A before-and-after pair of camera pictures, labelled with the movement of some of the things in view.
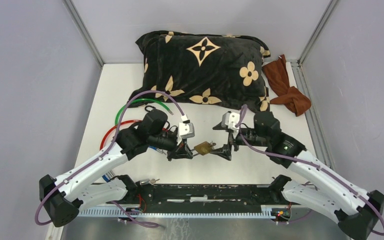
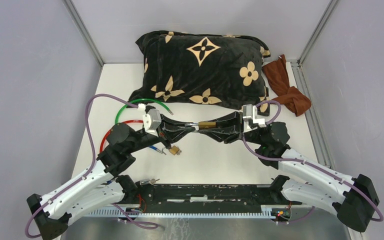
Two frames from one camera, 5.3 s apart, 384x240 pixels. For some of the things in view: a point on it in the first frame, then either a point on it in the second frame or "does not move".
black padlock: (146, 106) does not move
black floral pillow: (204, 68) does not move
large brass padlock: (204, 148) → (207, 125)
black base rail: (205, 198) does not move
